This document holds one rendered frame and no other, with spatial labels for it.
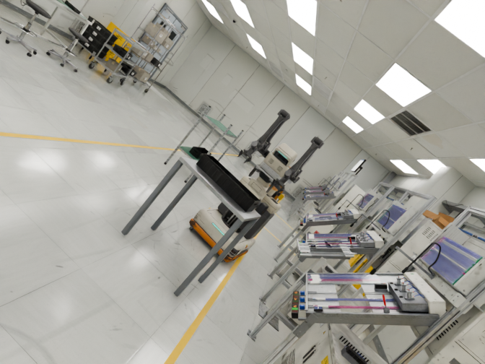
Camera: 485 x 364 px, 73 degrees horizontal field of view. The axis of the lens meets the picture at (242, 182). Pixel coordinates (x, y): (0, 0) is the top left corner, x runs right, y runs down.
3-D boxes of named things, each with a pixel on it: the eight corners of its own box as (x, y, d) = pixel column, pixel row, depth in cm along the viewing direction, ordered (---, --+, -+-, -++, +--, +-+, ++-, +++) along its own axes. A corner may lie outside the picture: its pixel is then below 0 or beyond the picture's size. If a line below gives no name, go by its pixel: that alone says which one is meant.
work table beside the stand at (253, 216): (152, 227, 308) (205, 162, 294) (202, 282, 289) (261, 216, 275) (120, 231, 265) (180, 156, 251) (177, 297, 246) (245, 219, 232)
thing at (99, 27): (68, 42, 731) (86, 14, 718) (81, 48, 776) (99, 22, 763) (89, 60, 728) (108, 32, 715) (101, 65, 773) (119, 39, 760)
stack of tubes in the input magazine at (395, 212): (387, 230, 321) (407, 209, 316) (376, 220, 371) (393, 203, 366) (398, 238, 319) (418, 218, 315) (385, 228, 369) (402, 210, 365)
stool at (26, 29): (-10, 29, 442) (14, -11, 432) (22, 42, 493) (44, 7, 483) (14, 51, 437) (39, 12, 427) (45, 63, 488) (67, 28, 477)
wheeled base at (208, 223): (211, 219, 423) (223, 205, 419) (245, 255, 406) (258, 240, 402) (185, 223, 360) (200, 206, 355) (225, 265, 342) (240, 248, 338)
